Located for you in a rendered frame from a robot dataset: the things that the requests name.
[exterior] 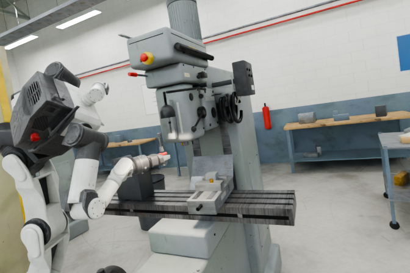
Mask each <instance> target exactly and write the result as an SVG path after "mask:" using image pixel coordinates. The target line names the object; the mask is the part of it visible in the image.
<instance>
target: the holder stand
mask: <svg viewBox="0 0 410 273"><path fill-rule="evenodd" d="M117 194H118V198H119V199H129V200H144V199H146V198H147V197H149V196H151V195H152V194H154V187H153V180H152V176H151V169H150V168H149V170H148V171H146V172H144V173H143V174H142V173H140V174H137V175H134V174H132V175H131V176H130V177H128V178H127V179H126V180H125V181H124V182H122V183H121V185H120V187H119V188H118V189H117Z"/></svg>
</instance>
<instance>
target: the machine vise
mask: <svg viewBox="0 0 410 273"><path fill-rule="evenodd" d="M219 180H224V184H225V187H224V188H223V189H222V191H196V192H195V193H194V194H193V195H192V196H191V197H190V198H189V199H188V200H187V207H188V211H189V214H198V215H216V214H217V213H218V212H219V210H220V209H221V207H222V205H223V204H224V202H225V201H226V199H227V198H228V196H229V195H230V193H231V191H232V190H233V189H234V183H233V179H232V177H228V175H219ZM199 204H201V205H202V206H203V207H202V208H201V209H200V211H196V207H197V206H198V205H199Z"/></svg>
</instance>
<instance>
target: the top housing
mask: <svg viewBox="0 0 410 273"><path fill-rule="evenodd" d="M177 42H178V43H181V44H184V45H186V46H189V47H191V48H194V49H197V50H199V51H202V52H205V53H207V52H206V45H205V44H203V43H201V42H199V41H197V40H194V39H192V38H190V37H188V36H186V35H184V34H182V33H180V32H177V31H175V30H173V29H170V28H169V27H162V28H160V29H156V30H154V31H151V32H148V33H145V34H142V35H139V36H136V37H133V38H130V39H128V40H127V47H128V54H129V61H130V65H131V68H132V69H135V70H141V71H148V70H151V69H156V68H160V67H163V66H168V65H172V64H175V63H185V64H188V65H193V66H199V67H202V68H207V67H208V66H209V64H208V60H207V59H203V58H201V57H197V56H195V55H192V54H188V53H183V52H182V51H179V50H176V49H175V48H174V44H175V43H177ZM144 52H150V53H152V55H153V57H154V60H153V62H152V64H150V65H146V64H144V63H143V62H140V55H141V54H142V53H144Z"/></svg>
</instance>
